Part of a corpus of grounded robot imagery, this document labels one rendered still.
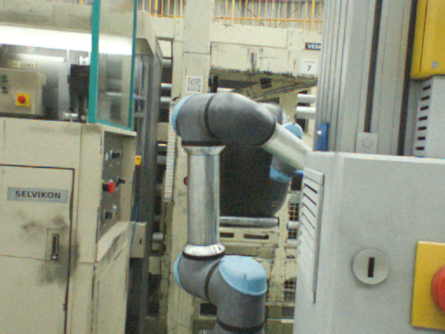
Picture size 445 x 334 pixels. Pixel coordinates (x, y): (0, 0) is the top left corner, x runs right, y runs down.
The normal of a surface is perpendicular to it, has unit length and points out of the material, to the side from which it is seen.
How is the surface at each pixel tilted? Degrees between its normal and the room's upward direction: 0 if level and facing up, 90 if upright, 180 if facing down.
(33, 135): 90
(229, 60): 90
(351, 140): 90
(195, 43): 90
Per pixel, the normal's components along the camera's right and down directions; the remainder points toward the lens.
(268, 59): 0.07, 0.06
